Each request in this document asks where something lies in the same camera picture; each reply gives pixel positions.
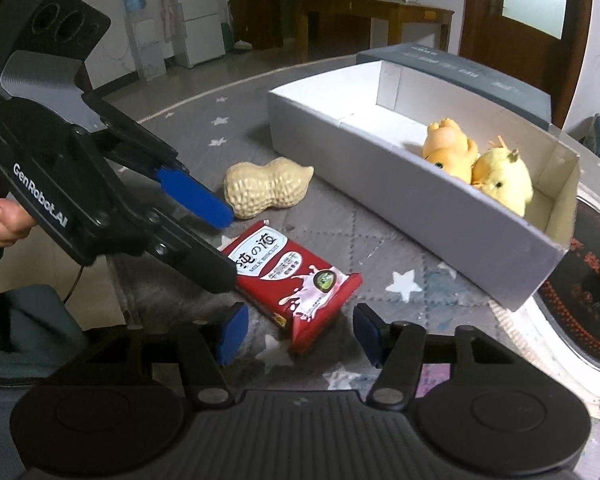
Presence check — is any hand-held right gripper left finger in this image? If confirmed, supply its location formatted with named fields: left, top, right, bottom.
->
left=125, top=302, right=250, bottom=409

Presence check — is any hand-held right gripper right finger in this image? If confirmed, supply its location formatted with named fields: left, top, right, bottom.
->
left=353, top=302, right=483, bottom=408

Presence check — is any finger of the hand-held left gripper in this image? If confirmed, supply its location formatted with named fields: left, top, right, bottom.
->
left=82, top=91, right=236, bottom=232
left=140, top=207, right=240, bottom=295

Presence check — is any beige peanut toy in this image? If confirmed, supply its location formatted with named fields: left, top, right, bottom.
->
left=224, top=157, right=315, bottom=220

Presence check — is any red biscuit packet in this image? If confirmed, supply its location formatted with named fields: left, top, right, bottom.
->
left=219, top=220, right=363, bottom=356

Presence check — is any white cardboard box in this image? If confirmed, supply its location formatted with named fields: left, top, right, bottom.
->
left=266, top=59, right=581, bottom=313

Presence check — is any grey star-print desktop mat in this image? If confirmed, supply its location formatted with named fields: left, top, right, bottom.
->
left=82, top=52, right=600, bottom=480

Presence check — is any person's left hand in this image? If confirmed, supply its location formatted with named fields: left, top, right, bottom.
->
left=0, top=199, right=33, bottom=248

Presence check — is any white water dispenser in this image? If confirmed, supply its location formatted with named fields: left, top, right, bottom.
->
left=125, top=11, right=166, bottom=81

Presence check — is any person's teal clothing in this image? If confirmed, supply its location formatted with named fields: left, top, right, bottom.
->
left=0, top=284, right=87, bottom=387

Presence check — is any pink hanging towel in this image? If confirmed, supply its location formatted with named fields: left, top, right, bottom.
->
left=161, top=0, right=177, bottom=43

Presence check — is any white refrigerator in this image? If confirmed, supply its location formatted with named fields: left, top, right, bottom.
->
left=171, top=0, right=227, bottom=68

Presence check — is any orange plush toy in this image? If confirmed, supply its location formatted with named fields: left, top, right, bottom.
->
left=422, top=116, right=479, bottom=183

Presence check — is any yellow chick plush toy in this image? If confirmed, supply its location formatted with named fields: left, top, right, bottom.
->
left=471, top=135, right=534, bottom=218

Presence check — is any black induction cooker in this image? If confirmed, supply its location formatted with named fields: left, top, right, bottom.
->
left=490, top=180, right=600, bottom=421

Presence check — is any wooden side table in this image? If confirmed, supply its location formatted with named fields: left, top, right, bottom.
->
left=292, top=0, right=455, bottom=61

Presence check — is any grey-blue box lid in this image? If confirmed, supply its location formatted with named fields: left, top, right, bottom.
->
left=356, top=43, right=552, bottom=131

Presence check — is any wooden door with glass pane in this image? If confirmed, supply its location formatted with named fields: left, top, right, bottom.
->
left=460, top=0, right=593, bottom=126

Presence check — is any thin black cable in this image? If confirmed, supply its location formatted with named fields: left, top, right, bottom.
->
left=62, top=260, right=88, bottom=306

